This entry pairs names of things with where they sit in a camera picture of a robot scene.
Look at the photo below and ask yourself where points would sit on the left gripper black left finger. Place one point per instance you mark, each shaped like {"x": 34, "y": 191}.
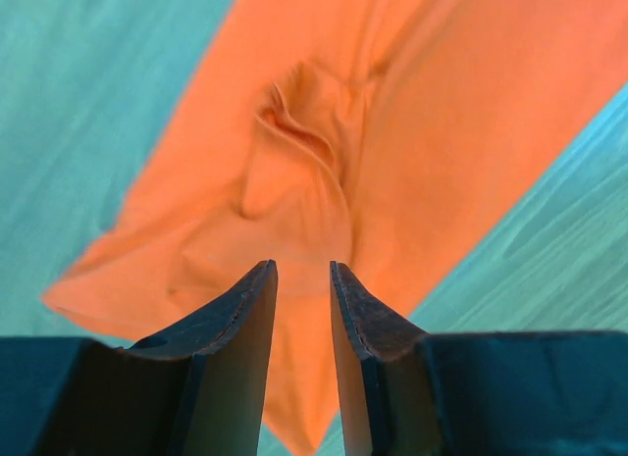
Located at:
{"x": 196, "y": 387}

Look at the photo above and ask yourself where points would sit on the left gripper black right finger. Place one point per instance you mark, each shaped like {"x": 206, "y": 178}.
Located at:
{"x": 405, "y": 391}

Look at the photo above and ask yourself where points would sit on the orange t shirt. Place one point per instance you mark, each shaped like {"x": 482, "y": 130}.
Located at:
{"x": 389, "y": 135}

